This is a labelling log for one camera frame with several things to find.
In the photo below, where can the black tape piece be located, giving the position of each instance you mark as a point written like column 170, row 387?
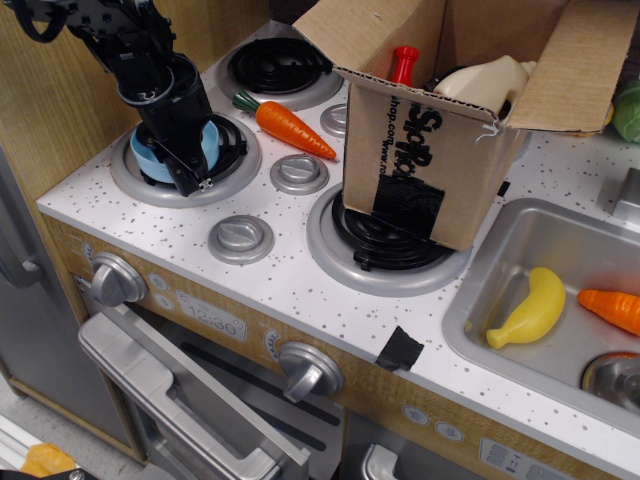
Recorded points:
column 400, row 352

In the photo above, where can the orange toy carrot in sink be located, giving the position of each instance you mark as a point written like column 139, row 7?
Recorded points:
column 616, row 308

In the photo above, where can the silver pot in sink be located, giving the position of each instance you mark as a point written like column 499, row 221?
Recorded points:
column 614, row 377

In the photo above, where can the grey stovetop knob back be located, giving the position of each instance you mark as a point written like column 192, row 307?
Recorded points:
column 333, row 120

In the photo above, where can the grey stovetop knob front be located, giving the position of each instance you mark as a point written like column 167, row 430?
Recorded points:
column 240, row 240

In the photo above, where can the black front right burner coil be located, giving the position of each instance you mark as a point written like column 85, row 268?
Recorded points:
column 377, row 245

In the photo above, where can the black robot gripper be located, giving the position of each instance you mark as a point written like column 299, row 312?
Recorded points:
column 134, row 42

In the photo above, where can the brown cardboard box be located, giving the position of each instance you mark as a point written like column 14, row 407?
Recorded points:
column 432, row 165

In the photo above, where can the black back left burner coil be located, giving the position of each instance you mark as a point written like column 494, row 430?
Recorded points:
column 278, row 66

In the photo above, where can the orange cloth on floor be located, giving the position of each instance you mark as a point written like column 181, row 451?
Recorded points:
column 46, row 459

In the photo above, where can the grey toy fridge door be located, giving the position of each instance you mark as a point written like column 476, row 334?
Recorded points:
column 40, row 352

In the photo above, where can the silver oven dial left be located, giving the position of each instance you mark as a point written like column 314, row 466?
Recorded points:
column 115, row 281

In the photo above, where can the silver oven dial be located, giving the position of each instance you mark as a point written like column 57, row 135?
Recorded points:
column 115, row 281
column 308, row 371

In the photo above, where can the cream toy milk jug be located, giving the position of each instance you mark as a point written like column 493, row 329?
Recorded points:
column 489, row 85

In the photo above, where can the orange toy carrot on stove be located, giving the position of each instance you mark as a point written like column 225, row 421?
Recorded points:
column 281, row 123

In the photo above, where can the red toy bottle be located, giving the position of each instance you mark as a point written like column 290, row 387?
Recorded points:
column 406, row 57

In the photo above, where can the yellow toy banana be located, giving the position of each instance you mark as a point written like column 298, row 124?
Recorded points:
column 536, row 315

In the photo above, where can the green toy cabbage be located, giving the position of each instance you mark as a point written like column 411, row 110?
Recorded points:
column 627, row 111

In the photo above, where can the grey stovetop knob middle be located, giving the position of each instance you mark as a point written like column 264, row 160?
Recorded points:
column 299, row 174

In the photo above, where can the grey stovetop knob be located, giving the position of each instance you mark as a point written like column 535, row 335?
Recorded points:
column 240, row 240
column 299, row 174
column 333, row 120

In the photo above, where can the silver oven dial right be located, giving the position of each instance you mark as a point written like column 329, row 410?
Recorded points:
column 308, row 371

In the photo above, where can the grey toy faucet base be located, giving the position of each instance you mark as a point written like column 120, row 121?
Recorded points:
column 619, row 197

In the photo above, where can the silver lower cabinet handle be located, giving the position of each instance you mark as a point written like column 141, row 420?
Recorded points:
column 379, row 463

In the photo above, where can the silver oven door handle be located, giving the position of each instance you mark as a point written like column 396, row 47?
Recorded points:
column 205, row 431

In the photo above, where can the silver toy sink basin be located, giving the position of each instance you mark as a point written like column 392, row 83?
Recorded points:
column 585, row 253

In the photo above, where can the light blue plastic bowl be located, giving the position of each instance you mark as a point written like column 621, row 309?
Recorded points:
column 152, row 167

